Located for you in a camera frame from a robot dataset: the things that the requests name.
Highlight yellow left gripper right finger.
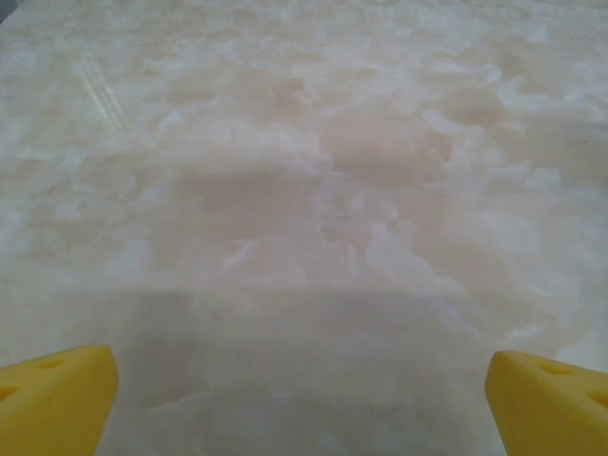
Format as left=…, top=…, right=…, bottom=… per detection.
left=484, top=350, right=608, bottom=456

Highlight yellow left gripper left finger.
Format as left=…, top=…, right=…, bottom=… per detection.
left=0, top=345, right=119, bottom=456

